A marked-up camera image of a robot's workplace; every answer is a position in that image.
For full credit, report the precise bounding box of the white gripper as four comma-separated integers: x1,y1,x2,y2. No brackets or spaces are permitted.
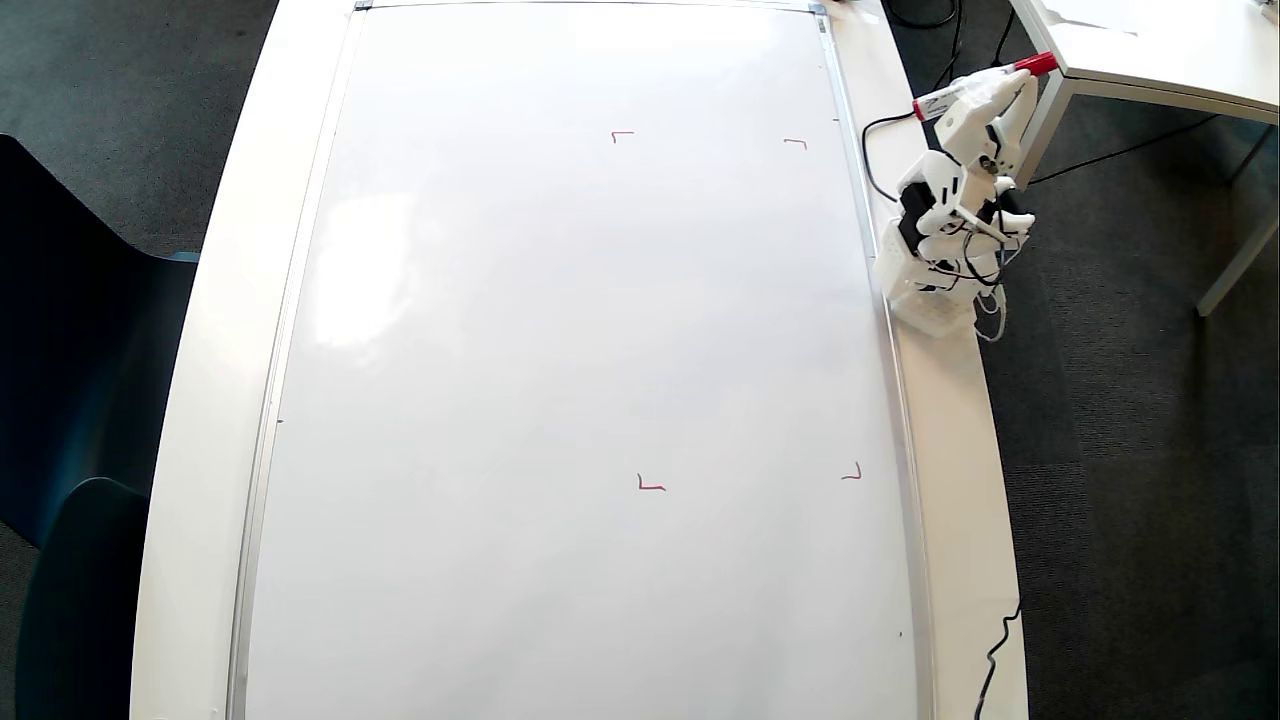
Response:
935,80,1041,183

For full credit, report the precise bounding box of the red whiteboard marker pen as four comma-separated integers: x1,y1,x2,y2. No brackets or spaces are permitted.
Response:
912,52,1057,123

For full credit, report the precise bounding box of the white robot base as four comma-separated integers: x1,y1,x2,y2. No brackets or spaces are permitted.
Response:
873,220,979,338

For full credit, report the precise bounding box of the large white whiteboard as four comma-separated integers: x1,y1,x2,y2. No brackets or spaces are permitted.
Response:
225,0,936,720

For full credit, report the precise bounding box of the white side table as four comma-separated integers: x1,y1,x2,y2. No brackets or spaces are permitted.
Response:
985,0,1280,317

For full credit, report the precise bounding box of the dark blue chair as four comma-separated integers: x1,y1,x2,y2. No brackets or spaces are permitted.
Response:
15,478,151,720
0,135,201,546

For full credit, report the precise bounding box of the black adapter cable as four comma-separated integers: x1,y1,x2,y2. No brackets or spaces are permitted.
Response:
940,0,967,91

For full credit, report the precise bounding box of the black floor cable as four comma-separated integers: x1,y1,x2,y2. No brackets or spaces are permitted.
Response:
1030,113,1219,187

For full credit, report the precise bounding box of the black looped cable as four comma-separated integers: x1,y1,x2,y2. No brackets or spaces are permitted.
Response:
885,0,961,30

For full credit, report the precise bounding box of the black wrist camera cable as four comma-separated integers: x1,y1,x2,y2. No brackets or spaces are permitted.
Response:
862,112,916,203

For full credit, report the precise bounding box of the white base cable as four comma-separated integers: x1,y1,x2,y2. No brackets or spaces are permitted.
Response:
975,285,1007,343

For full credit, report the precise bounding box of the black cable on table edge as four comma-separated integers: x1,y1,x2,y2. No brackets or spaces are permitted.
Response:
975,598,1023,720

